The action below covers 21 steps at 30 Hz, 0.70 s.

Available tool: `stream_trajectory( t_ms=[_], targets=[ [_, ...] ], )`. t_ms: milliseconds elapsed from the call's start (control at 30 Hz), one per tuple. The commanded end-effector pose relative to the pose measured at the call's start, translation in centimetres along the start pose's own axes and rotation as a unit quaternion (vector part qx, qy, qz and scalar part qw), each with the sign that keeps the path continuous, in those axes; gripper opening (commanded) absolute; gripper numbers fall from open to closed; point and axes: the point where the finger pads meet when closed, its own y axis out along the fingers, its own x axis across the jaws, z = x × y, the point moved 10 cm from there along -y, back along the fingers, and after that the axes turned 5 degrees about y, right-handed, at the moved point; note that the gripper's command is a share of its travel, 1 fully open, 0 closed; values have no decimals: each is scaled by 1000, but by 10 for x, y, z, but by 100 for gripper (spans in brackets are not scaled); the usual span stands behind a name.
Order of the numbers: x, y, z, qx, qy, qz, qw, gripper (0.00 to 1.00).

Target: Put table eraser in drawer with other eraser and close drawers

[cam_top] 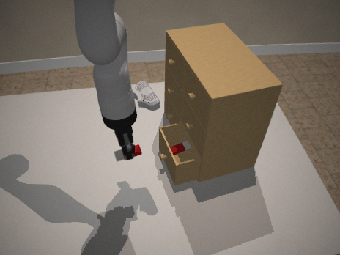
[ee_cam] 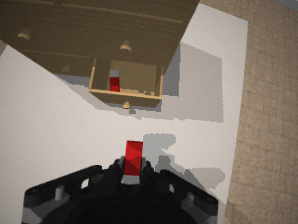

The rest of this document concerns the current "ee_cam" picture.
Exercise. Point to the tan wooden chest of drawers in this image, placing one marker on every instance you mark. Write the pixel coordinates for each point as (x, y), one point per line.
(186, 20)

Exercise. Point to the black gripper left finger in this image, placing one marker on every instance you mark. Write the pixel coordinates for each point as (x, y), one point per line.
(43, 198)

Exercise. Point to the red rectangular eraser with white tip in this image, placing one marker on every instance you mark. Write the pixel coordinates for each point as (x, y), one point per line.
(133, 158)
(114, 81)

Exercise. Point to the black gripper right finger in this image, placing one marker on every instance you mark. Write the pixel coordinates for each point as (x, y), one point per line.
(202, 206)

